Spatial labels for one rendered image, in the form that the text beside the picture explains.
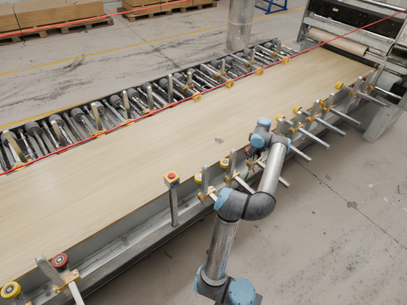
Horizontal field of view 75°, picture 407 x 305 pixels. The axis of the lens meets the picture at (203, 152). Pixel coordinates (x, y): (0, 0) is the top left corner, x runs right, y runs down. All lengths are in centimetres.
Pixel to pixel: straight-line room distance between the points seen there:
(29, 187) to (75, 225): 50
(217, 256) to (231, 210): 31
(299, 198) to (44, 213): 243
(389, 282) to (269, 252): 105
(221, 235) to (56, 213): 111
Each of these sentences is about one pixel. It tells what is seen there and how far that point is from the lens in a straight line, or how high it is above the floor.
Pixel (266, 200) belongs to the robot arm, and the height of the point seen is 142.
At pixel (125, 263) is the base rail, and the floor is 69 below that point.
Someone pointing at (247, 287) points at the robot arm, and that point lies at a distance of 164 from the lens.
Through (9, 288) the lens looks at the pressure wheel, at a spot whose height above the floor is 91.
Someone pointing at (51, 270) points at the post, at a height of 104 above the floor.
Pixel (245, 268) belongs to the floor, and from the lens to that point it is 263.
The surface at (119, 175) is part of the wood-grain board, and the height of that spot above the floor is 90.
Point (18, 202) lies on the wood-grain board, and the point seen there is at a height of 90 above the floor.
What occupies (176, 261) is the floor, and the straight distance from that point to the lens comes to 262.
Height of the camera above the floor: 240
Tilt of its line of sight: 44 degrees down
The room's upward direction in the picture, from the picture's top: 3 degrees clockwise
